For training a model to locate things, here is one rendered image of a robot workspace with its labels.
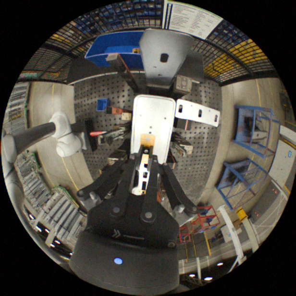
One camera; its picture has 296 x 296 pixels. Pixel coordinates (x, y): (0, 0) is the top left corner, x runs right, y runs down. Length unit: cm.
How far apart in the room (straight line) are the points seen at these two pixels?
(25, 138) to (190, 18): 87
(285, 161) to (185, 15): 780
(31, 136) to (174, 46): 68
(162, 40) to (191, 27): 32
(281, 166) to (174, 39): 793
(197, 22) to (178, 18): 8
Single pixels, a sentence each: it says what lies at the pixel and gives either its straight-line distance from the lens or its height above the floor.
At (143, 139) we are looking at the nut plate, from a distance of 22.
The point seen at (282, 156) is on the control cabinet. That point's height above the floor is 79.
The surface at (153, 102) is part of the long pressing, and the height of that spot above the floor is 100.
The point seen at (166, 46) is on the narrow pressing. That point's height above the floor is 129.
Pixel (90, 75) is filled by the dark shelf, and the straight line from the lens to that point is 64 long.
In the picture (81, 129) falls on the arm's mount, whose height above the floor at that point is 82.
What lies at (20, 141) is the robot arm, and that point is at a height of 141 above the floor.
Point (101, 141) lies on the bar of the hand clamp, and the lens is 32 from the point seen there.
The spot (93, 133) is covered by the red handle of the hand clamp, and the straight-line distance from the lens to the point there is 42.
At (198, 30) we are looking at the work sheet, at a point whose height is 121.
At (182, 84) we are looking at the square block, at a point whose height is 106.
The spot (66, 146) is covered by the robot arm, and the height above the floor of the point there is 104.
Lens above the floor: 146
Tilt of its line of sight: 69 degrees down
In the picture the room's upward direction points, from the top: 173 degrees counter-clockwise
